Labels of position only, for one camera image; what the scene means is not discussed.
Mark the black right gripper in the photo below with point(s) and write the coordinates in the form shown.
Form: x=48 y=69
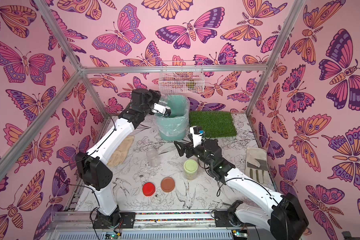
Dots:
x=190 y=147

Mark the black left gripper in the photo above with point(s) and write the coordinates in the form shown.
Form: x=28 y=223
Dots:
x=154 y=102

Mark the clear peanut jar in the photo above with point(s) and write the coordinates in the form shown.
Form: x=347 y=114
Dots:
x=153 y=157

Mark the brown jar lid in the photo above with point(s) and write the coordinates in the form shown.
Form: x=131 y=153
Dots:
x=168 y=184

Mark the red jar lid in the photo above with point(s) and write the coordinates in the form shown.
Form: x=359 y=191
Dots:
x=148 y=189

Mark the brown lid peanut jar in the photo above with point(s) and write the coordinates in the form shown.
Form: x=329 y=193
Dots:
x=167 y=101

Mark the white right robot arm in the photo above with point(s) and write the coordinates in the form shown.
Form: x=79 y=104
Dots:
x=281 y=215

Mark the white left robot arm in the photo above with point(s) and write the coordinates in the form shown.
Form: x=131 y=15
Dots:
x=93 y=164

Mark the green lid peanut jar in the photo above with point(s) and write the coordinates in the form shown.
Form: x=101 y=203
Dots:
x=190 y=169

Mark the mint green trash bin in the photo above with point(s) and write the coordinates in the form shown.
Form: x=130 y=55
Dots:
x=175 y=120

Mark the clear plastic bin liner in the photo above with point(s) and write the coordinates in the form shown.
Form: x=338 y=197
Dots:
x=168 y=127

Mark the green artificial grass mat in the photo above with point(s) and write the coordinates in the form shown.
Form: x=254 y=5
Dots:
x=216 y=124

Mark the green object in basket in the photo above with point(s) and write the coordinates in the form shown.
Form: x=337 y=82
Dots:
x=192 y=86

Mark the beige work glove left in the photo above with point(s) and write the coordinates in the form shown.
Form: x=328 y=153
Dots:
x=121 y=152

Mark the cream work glove right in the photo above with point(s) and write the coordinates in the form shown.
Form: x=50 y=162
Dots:
x=256 y=165

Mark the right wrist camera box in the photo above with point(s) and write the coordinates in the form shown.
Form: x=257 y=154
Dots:
x=197 y=134

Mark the white wire basket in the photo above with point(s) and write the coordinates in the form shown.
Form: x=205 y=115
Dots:
x=174 y=76

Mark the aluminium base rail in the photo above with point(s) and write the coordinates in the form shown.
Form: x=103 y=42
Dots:
x=155 y=225

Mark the aluminium frame post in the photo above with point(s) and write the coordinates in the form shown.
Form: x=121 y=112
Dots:
x=289 y=23

